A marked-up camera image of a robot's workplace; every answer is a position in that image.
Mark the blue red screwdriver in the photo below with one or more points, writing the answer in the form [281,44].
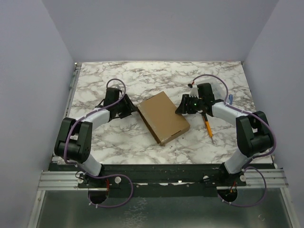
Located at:
[230,98]

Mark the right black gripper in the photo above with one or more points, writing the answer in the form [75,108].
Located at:
[186,104]

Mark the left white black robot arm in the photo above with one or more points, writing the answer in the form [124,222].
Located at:
[74,139]

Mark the clear plastic parts box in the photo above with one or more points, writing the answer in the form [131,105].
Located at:
[218,91]

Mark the orange utility knife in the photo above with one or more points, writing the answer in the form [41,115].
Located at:
[207,124]

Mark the aluminium frame rail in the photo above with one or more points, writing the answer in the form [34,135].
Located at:
[207,174]

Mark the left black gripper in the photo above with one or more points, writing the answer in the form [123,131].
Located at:
[129,107]

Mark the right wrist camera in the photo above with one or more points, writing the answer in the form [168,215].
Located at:
[193,89]

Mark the brown cardboard express box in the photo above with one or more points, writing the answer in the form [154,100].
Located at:
[158,113]

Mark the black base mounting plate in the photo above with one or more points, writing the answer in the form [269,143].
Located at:
[115,189]

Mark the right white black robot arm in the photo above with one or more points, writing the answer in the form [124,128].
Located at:
[252,130]

